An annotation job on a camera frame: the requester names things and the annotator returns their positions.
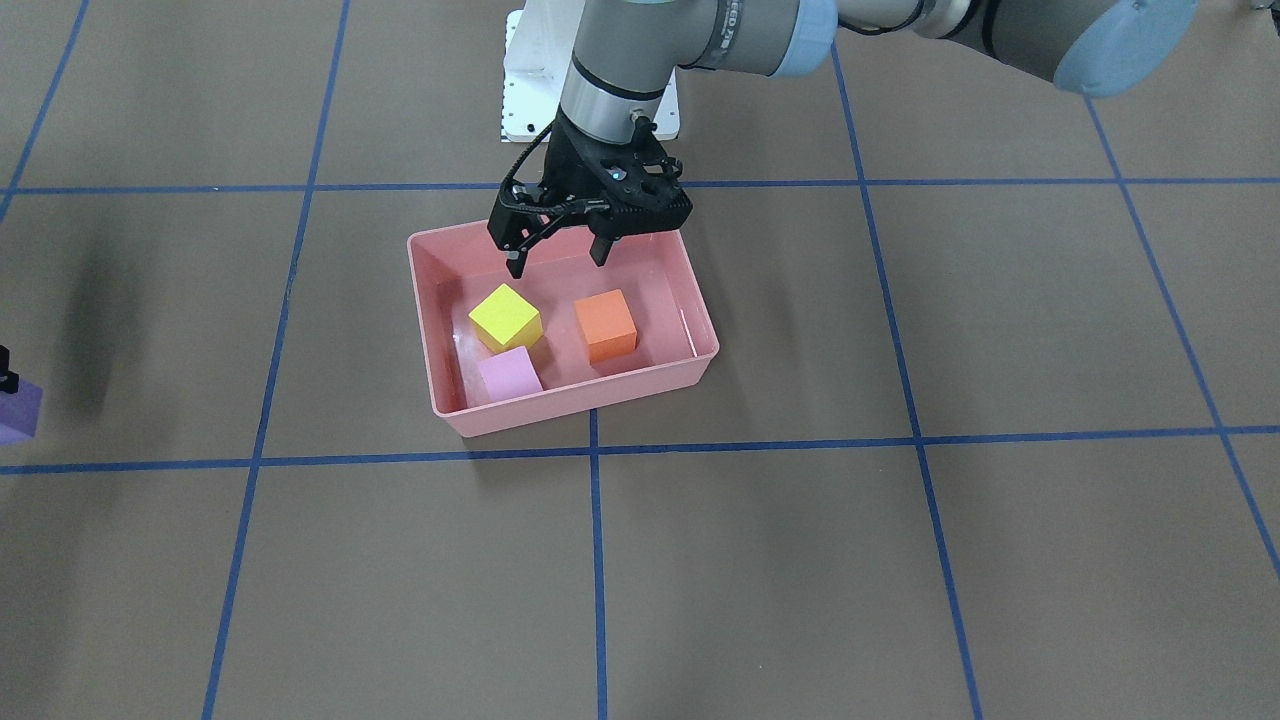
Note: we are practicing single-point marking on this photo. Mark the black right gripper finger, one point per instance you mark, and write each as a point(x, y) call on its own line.
point(9, 380)

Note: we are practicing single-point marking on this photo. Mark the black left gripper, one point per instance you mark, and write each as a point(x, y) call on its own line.
point(566, 165)

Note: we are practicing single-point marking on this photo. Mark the purple foam block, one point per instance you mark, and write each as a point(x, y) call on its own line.
point(20, 411)

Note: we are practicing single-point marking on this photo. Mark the orange foam block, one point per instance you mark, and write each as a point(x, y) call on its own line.
point(606, 326)

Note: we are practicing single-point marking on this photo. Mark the yellow foam block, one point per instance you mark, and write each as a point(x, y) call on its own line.
point(505, 320)

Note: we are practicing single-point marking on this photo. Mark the pink foam block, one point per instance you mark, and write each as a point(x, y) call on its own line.
point(510, 374)

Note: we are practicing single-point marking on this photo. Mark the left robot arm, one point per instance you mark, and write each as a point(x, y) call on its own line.
point(1091, 49)

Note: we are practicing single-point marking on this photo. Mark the pink plastic bin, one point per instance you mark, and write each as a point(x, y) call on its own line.
point(454, 268)

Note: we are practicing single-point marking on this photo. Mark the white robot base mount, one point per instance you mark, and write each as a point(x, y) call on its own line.
point(530, 90)

